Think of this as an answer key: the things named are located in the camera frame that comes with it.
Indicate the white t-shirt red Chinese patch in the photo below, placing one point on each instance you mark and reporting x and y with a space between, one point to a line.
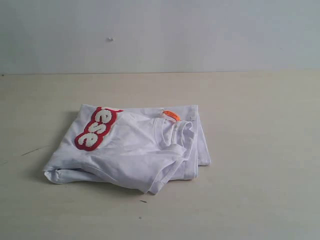
134 148

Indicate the orange hang tag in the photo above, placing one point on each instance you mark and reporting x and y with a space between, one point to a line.
171 115

